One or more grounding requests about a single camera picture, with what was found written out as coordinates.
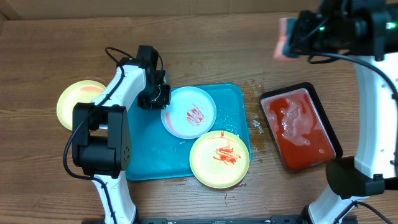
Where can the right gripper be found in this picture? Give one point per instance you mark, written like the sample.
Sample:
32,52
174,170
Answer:
298,43

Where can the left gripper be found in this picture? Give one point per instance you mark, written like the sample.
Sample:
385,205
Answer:
165,99

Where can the green and pink sponge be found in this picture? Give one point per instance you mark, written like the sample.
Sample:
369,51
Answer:
282,52

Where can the light blue plate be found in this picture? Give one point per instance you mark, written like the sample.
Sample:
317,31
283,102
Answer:
190,114

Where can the yellow plate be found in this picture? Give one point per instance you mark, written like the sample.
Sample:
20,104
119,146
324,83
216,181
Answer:
79,92
219,159

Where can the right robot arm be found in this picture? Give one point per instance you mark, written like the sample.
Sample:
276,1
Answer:
364,33

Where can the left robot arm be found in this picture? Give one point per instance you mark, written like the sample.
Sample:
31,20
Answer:
100,142

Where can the teal plastic tray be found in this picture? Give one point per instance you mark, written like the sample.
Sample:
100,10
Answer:
157,154

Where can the black tray with red water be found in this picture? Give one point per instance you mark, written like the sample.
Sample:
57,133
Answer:
299,126

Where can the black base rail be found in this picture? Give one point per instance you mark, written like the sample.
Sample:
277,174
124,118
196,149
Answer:
276,219

